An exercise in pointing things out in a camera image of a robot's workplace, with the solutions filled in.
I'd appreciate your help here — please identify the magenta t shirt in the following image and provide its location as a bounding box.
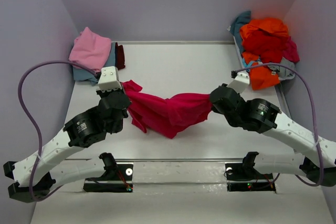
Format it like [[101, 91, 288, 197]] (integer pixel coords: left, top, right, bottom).
[[282, 37, 300, 63], [122, 80, 212, 139]]

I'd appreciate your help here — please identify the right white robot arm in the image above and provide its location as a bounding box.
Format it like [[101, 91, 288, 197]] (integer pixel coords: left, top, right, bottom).
[[209, 84, 335, 187]]

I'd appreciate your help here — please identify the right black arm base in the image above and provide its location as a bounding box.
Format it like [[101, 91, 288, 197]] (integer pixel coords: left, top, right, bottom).
[[224, 163, 276, 192]]

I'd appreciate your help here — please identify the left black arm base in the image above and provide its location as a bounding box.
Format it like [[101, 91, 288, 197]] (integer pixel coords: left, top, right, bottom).
[[83, 162, 133, 193]]

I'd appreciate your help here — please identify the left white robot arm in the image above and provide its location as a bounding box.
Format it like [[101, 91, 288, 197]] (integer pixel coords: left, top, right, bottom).
[[3, 89, 131, 203]]

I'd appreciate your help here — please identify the orange t shirt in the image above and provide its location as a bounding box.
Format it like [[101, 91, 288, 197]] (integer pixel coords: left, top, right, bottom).
[[240, 18, 289, 90]]

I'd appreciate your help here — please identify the light blue folded t shirt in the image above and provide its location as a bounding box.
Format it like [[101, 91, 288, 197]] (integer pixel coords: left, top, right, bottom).
[[72, 47, 116, 86]]

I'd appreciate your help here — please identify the dark red folded t shirt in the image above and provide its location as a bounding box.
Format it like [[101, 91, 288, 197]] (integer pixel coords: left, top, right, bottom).
[[114, 42, 125, 70]]

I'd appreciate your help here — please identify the grey t shirt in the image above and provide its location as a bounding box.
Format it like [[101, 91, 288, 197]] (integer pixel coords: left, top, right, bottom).
[[268, 58, 296, 81]]

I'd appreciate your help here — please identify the pink folded t shirt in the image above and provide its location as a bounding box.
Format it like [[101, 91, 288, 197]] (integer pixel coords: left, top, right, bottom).
[[69, 27, 112, 72]]

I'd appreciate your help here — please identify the teal blue t shirt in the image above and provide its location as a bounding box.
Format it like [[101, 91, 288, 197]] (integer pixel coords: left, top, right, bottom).
[[229, 10, 251, 46]]

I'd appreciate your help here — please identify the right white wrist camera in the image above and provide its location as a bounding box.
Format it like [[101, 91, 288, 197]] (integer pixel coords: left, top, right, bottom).
[[227, 71, 250, 94]]

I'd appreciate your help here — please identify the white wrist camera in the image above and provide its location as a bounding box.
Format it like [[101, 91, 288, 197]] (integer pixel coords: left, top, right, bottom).
[[98, 66, 122, 92], [227, 71, 250, 94]]

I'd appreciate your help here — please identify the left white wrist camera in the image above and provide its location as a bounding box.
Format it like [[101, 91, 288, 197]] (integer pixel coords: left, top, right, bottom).
[[98, 66, 122, 92]]

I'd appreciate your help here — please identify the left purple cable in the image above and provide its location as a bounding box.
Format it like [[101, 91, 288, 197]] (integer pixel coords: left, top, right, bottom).
[[17, 60, 104, 202]]

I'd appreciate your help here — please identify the purple cable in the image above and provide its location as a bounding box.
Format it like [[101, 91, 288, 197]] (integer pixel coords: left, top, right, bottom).
[[17, 60, 104, 202], [230, 62, 325, 187]]

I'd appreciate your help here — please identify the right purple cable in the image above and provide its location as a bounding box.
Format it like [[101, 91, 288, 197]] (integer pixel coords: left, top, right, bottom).
[[230, 62, 325, 187]]

